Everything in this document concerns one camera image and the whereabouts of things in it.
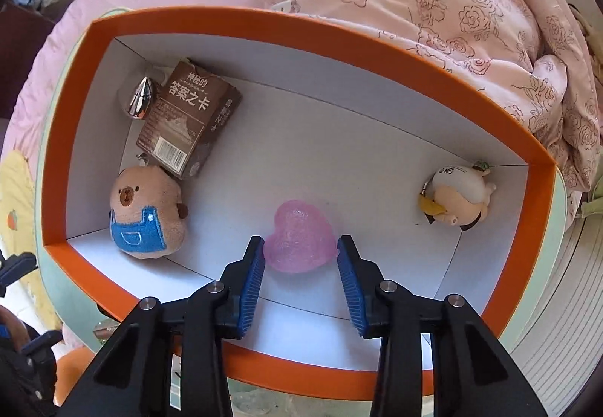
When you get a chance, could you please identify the pink floral quilt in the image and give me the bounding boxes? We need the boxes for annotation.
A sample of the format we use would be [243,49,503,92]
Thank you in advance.
[263,0,601,215]

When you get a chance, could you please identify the silver cone top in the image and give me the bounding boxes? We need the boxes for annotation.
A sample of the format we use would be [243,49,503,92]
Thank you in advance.
[118,76,158,120]

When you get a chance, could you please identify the brown card box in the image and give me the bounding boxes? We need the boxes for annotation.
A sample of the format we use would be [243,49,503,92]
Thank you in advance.
[136,60,242,180]

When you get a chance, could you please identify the capybara plush blue overalls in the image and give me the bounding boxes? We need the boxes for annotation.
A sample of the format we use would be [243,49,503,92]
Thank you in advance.
[109,166,188,259]

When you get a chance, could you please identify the pink heart jelly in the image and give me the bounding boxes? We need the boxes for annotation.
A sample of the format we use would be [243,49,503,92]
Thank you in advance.
[264,200,338,274]

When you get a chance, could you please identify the orange gradient cardboard box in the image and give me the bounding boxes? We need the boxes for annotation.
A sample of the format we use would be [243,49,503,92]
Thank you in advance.
[40,6,558,401]

